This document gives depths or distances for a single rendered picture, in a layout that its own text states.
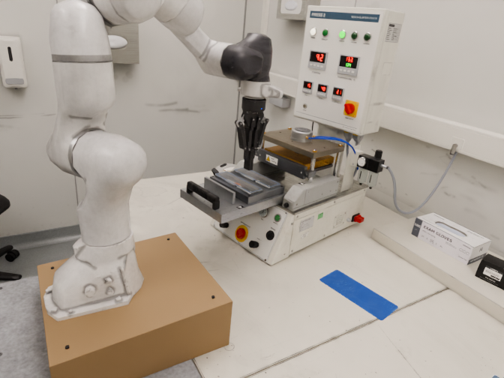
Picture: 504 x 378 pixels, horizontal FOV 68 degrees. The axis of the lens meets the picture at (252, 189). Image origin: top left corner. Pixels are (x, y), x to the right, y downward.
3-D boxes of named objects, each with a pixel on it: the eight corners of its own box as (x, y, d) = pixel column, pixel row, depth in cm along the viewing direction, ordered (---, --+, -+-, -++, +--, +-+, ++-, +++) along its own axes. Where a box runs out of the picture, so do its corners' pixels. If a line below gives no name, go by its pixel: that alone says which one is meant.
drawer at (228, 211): (245, 181, 145) (247, 162, 142) (287, 202, 130) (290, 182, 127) (179, 199, 126) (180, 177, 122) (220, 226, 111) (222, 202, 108)
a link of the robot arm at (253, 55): (212, 79, 108) (237, 85, 102) (214, 29, 103) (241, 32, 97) (254, 76, 121) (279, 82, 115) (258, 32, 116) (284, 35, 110)
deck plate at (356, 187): (303, 161, 177) (304, 159, 176) (368, 187, 154) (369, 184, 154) (227, 180, 147) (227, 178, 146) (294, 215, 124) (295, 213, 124)
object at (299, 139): (297, 147, 163) (301, 117, 158) (358, 169, 143) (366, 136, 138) (256, 155, 147) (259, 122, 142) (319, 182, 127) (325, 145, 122)
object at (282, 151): (292, 151, 156) (295, 129, 153) (336, 168, 142) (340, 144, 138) (262, 157, 145) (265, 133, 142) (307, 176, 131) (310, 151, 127)
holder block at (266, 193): (244, 174, 141) (245, 167, 140) (283, 193, 128) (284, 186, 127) (209, 182, 131) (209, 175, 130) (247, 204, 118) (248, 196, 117)
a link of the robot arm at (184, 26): (198, -21, 83) (268, 57, 108) (150, -20, 94) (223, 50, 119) (176, 24, 83) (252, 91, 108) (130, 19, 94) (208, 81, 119)
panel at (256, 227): (212, 226, 147) (231, 181, 145) (266, 262, 127) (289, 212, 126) (209, 225, 145) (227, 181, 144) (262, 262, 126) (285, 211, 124)
